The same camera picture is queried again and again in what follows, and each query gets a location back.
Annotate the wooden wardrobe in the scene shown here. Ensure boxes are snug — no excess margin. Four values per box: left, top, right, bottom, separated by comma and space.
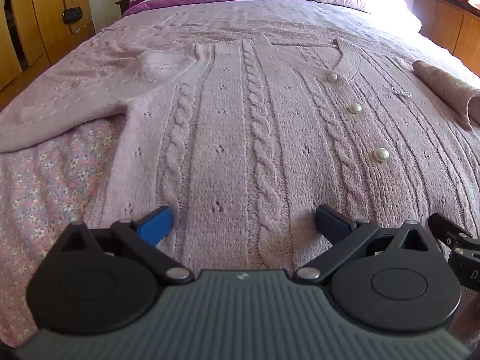
0, 0, 94, 91

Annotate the pink cable-knit cardigan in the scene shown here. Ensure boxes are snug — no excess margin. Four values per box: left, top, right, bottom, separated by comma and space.
0, 32, 480, 271

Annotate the wooden cabinet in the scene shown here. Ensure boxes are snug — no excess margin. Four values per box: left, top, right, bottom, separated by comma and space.
412, 0, 480, 69

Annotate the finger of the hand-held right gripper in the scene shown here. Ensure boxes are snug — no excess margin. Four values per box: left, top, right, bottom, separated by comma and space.
428, 213, 480, 256

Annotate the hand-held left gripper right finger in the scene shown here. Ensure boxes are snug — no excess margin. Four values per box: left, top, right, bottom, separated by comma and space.
294, 205, 437, 284

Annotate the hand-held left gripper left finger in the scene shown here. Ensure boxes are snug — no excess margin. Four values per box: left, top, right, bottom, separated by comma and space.
56, 205, 194, 285

